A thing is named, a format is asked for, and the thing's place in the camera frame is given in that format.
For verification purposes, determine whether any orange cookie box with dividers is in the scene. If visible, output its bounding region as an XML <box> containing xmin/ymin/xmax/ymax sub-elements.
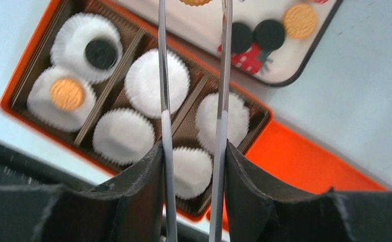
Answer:
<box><xmin>0</xmin><ymin>1</ymin><xmax>272</xmax><ymax>221</ymax></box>

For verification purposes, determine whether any orange box lid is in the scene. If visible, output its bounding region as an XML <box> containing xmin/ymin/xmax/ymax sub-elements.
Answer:
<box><xmin>205</xmin><ymin>119</ymin><xmax>388</xmax><ymax>233</ymax></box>

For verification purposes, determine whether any white paper cupcake liner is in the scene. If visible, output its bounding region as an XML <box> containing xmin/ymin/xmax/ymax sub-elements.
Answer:
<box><xmin>195</xmin><ymin>92</ymin><xmax>249</xmax><ymax>154</ymax></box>
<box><xmin>27</xmin><ymin>66</ymin><xmax>97</xmax><ymax>132</ymax></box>
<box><xmin>173</xmin><ymin>147</ymin><xmax>213</xmax><ymax>200</ymax></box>
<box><xmin>124</xmin><ymin>48</ymin><xmax>190</xmax><ymax>118</ymax></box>
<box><xmin>50</xmin><ymin>13</ymin><xmax>123</xmax><ymax>84</ymax></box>
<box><xmin>92</xmin><ymin>108</ymin><xmax>155</xmax><ymax>165</ymax></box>

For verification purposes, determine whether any black sandwich cookie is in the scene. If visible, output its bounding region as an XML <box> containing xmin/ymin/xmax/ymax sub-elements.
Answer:
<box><xmin>85</xmin><ymin>38</ymin><xmax>118</xmax><ymax>71</ymax></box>
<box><xmin>231</xmin><ymin>22</ymin><xmax>253</xmax><ymax>54</ymax></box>
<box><xmin>253</xmin><ymin>19</ymin><xmax>286</xmax><ymax>51</ymax></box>

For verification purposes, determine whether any round tan biscuit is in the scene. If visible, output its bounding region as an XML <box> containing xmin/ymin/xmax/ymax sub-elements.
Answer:
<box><xmin>282</xmin><ymin>4</ymin><xmax>317</xmax><ymax>39</ymax></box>
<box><xmin>180</xmin><ymin>0</ymin><xmax>211</xmax><ymax>7</ymax></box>
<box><xmin>49</xmin><ymin>78</ymin><xmax>85</xmax><ymax>111</ymax></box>

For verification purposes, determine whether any strawberry print serving tray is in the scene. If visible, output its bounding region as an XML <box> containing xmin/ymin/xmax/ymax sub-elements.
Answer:
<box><xmin>114</xmin><ymin>0</ymin><xmax>345</xmax><ymax>88</ymax></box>

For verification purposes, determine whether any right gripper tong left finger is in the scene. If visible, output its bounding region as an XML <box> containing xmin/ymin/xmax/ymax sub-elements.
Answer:
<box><xmin>158</xmin><ymin>0</ymin><xmax>178</xmax><ymax>241</ymax></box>

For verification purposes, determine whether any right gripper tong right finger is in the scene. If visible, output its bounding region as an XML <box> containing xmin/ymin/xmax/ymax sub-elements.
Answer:
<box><xmin>209</xmin><ymin>0</ymin><xmax>233</xmax><ymax>242</ymax></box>

